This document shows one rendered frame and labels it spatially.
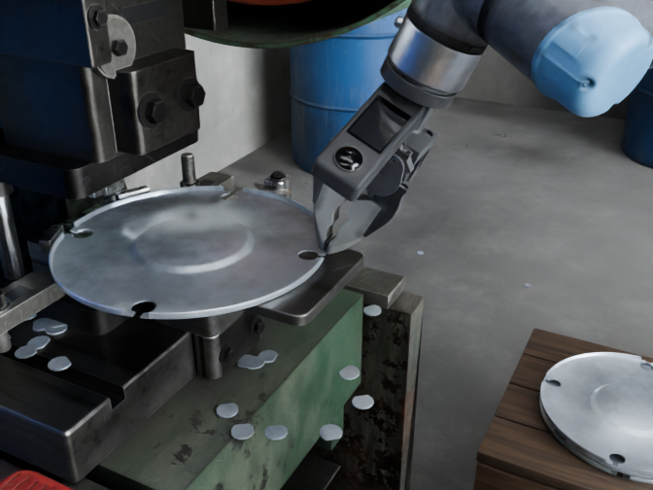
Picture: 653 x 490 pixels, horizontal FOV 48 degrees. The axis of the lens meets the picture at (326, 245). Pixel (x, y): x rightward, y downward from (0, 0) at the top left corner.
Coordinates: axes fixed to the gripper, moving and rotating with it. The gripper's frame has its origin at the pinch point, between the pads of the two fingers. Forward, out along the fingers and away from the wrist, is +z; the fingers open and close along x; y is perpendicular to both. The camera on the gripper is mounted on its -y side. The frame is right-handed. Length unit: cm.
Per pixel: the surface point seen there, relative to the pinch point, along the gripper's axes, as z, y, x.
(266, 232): 4.6, 1.9, 6.9
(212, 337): 12.0, -8.4, 4.5
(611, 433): 25, 36, -46
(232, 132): 117, 191, 94
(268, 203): 6.1, 8.8, 10.2
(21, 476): 6.1, -35.0, 5.0
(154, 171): 117, 140, 96
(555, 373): 30, 47, -37
